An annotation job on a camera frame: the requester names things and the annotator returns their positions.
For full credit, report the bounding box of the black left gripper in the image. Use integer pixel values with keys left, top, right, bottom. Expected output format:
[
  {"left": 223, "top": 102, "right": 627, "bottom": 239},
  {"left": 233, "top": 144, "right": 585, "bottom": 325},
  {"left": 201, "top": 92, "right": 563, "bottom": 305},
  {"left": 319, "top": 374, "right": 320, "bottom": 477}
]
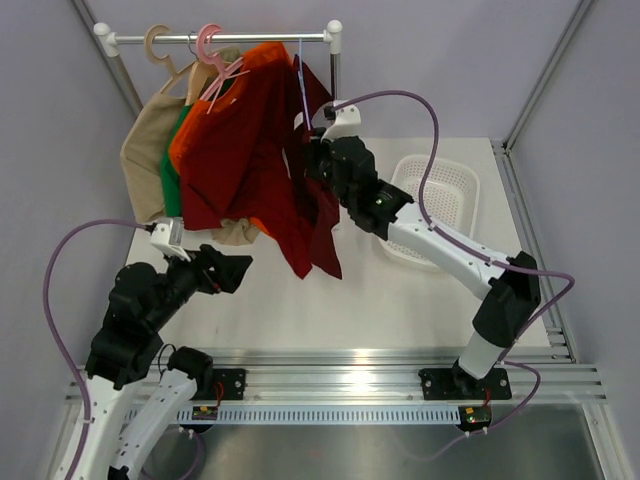
[{"left": 147, "top": 243, "right": 252, "bottom": 331}]

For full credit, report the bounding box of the dark maroon t shirt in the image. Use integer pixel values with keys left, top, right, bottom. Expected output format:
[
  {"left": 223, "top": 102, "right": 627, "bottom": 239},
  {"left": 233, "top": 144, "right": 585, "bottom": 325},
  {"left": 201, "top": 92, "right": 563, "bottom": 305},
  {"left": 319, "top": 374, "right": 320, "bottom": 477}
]
[{"left": 233, "top": 43, "right": 342, "bottom": 279}]

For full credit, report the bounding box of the light blue wire hanger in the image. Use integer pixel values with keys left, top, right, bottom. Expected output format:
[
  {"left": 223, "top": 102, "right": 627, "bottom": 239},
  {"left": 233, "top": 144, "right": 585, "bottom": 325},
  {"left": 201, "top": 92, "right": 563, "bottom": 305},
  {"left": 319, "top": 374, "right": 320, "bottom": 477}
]
[{"left": 297, "top": 38, "right": 312, "bottom": 131}]

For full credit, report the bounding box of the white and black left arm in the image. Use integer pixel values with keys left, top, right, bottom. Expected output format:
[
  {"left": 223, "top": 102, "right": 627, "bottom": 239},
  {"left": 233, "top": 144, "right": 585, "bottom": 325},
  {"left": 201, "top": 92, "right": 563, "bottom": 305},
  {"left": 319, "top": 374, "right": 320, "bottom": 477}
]
[{"left": 56, "top": 244, "right": 253, "bottom": 479}]

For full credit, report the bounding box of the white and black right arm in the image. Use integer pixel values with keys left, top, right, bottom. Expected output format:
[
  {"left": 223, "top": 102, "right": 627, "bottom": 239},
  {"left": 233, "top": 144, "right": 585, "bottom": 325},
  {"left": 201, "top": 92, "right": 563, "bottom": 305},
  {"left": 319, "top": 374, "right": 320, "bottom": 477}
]
[{"left": 305, "top": 133, "right": 541, "bottom": 398}]

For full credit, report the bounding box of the red t shirt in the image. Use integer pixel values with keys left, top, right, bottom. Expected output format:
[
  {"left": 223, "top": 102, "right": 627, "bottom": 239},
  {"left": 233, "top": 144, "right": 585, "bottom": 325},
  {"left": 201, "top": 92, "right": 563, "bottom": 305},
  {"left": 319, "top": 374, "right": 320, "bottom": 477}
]
[{"left": 178, "top": 64, "right": 286, "bottom": 232}]

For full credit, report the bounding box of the orange t shirt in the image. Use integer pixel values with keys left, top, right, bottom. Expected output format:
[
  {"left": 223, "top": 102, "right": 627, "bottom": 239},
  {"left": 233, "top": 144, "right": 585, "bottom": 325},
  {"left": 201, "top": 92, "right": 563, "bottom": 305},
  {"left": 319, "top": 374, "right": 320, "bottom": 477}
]
[{"left": 168, "top": 42, "right": 292, "bottom": 239}]

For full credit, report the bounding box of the beige t shirt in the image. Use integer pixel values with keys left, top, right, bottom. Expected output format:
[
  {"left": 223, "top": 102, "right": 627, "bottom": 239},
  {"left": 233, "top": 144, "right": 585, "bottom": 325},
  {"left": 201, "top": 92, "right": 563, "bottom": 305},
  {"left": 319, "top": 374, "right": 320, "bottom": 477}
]
[{"left": 120, "top": 45, "right": 261, "bottom": 247}]

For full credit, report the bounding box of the pink plastic hanger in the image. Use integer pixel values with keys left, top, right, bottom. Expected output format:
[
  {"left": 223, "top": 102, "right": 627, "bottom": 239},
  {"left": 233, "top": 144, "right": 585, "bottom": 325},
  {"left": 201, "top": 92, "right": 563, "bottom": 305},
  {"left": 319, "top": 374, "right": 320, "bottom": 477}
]
[{"left": 189, "top": 24, "right": 249, "bottom": 113}]

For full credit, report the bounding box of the beige plastic hanger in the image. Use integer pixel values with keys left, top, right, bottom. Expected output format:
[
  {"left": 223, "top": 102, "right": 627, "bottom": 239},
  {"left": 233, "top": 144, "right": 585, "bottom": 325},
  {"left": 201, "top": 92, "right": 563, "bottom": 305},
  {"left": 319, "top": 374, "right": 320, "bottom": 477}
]
[{"left": 143, "top": 24, "right": 197, "bottom": 97}]

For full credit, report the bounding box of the white perforated plastic basket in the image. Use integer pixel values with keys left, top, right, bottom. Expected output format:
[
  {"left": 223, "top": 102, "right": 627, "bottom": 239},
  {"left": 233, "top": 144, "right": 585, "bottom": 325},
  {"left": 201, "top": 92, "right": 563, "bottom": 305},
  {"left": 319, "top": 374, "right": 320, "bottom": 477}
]
[{"left": 380, "top": 154, "right": 480, "bottom": 273}]

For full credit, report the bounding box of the white and chrome clothes rack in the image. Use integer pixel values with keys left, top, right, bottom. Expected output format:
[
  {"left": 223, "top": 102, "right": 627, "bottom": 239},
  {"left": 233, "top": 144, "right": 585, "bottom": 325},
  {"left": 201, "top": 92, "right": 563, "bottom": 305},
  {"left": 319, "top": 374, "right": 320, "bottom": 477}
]
[{"left": 115, "top": 21, "right": 342, "bottom": 107}]

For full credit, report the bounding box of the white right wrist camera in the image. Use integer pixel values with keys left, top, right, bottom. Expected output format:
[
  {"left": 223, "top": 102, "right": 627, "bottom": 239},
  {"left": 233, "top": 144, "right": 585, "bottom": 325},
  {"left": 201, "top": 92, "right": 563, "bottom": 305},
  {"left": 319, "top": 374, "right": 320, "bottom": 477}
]
[{"left": 321, "top": 102, "right": 361, "bottom": 142}]

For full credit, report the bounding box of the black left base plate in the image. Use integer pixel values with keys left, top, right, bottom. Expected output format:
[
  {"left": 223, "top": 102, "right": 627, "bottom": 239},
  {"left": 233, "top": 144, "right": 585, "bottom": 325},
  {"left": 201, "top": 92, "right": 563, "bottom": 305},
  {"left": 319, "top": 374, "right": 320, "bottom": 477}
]
[{"left": 189, "top": 368, "right": 247, "bottom": 434}]

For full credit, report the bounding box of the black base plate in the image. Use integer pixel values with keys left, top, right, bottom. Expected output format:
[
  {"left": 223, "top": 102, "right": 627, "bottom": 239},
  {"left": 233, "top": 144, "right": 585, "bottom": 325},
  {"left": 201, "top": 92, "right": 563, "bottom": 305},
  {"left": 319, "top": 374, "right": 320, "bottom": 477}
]
[
  {"left": 418, "top": 366, "right": 512, "bottom": 433},
  {"left": 189, "top": 368, "right": 247, "bottom": 434}
]

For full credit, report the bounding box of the aluminium table edge rail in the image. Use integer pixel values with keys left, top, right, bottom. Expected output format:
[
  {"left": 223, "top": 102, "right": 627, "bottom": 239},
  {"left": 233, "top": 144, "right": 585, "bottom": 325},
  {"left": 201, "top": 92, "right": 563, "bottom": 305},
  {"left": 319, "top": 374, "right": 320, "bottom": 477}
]
[{"left": 205, "top": 345, "right": 606, "bottom": 404}]

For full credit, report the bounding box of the white slotted cable duct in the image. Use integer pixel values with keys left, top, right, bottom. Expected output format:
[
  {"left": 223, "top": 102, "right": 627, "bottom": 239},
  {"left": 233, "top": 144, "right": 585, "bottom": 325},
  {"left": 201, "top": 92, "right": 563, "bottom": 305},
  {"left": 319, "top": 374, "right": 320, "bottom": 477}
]
[{"left": 169, "top": 405, "right": 461, "bottom": 426}]

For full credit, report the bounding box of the aluminium corner frame post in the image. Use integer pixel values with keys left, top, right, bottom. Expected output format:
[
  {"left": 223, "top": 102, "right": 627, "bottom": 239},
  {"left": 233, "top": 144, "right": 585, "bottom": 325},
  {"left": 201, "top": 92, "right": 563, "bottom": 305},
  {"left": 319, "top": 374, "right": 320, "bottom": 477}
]
[{"left": 501, "top": 0, "right": 598, "bottom": 154}]

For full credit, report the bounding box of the left aluminium frame post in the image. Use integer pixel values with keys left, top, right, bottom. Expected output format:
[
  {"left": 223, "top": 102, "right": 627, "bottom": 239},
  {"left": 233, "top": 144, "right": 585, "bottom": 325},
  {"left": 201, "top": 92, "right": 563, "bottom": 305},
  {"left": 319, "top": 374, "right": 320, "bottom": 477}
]
[{"left": 69, "top": 0, "right": 143, "bottom": 117}]

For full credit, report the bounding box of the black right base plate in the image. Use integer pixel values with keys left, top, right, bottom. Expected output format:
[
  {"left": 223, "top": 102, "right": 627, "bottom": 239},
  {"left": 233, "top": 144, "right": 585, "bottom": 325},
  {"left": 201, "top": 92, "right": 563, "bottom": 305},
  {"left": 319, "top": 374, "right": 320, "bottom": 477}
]
[{"left": 418, "top": 366, "right": 512, "bottom": 433}]

